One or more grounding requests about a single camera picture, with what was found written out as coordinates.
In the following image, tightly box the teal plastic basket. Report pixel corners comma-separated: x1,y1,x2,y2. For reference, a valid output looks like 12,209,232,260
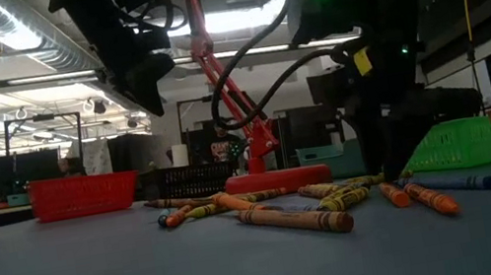
295,136,368,186

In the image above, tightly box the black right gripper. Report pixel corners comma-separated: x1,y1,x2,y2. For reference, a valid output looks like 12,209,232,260
332,13,491,188

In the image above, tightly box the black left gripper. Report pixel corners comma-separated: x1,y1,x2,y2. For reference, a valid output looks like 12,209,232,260
66,0,186,130

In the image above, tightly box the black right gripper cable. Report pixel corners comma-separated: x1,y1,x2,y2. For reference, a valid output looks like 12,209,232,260
193,0,362,135

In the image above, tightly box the green mesh basket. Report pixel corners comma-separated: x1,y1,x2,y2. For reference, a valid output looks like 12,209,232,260
398,112,491,179

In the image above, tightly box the red desk lamp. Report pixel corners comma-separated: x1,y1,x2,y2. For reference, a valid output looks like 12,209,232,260
179,0,334,206

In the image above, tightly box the yellow cable tag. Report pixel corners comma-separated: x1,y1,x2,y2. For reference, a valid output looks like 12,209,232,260
352,46,375,78

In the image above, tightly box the white paper roll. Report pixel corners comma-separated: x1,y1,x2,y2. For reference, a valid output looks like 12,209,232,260
169,141,192,170

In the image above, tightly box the whiteboard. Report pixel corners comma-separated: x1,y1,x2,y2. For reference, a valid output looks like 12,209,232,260
421,58,491,120

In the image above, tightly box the orange crayon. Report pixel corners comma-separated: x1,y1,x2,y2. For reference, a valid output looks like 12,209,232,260
401,174,462,224
212,185,269,219
163,203,198,230
378,178,413,212

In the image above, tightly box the person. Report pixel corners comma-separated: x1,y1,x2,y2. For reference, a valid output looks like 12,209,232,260
201,120,251,174

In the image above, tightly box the small teal box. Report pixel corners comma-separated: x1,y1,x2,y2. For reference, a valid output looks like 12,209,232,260
5,191,32,209

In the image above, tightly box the red mesh basket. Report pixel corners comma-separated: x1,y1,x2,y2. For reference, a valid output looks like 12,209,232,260
26,164,144,226

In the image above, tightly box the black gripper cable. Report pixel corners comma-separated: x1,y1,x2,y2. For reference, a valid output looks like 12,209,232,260
114,0,191,42
193,0,362,135

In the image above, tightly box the black mesh basket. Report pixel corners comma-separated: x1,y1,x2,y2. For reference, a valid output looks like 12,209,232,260
137,156,242,207

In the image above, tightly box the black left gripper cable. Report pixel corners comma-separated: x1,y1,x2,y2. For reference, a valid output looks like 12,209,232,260
114,0,191,42

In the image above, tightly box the brown crayon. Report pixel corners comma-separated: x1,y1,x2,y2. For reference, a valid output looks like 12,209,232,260
143,189,219,217
235,191,357,252
297,179,344,204

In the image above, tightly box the blue crayon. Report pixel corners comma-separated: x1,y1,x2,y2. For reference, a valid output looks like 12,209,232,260
394,164,491,207
155,208,175,230
281,199,324,218

